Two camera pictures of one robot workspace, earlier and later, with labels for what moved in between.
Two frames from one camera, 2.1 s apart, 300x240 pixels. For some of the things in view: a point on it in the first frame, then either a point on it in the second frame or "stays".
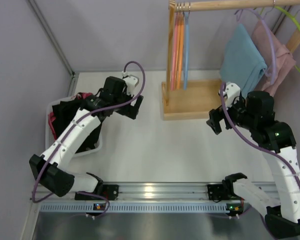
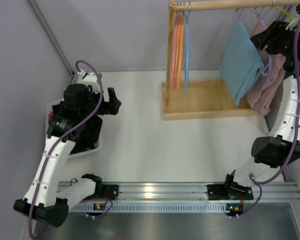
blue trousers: (242, 62) stays
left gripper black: (131, 107) -> (90, 129)
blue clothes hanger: (186, 16) stays
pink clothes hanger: (174, 52) stays
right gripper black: (220, 117) -> (270, 40)
